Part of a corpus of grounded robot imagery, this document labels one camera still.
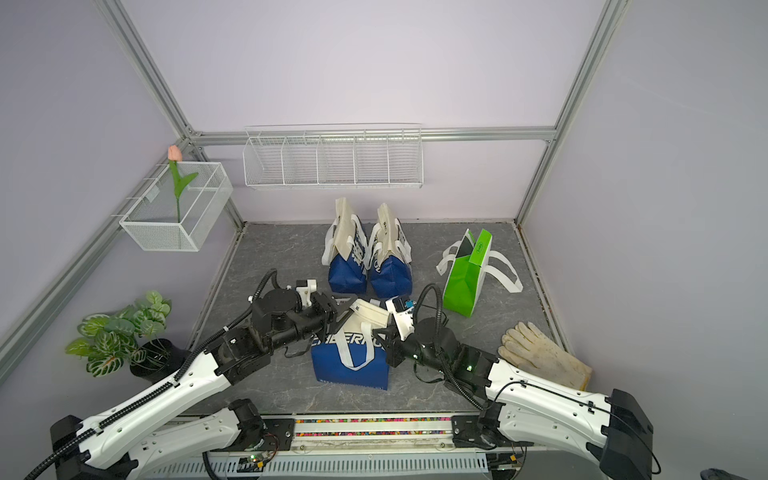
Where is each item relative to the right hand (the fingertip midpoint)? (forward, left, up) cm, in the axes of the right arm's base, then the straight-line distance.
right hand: (373, 331), depth 70 cm
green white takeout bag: (+15, -24, +7) cm, 29 cm away
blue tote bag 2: (+25, -3, -3) cm, 25 cm away
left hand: (+3, +3, +8) cm, 9 cm away
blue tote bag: (+24, +9, +1) cm, 25 cm away
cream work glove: (+3, -44, -19) cm, 48 cm away
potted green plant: (-2, +56, +2) cm, 56 cm away
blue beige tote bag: (-3, +6, -7) cm, 9 cm away
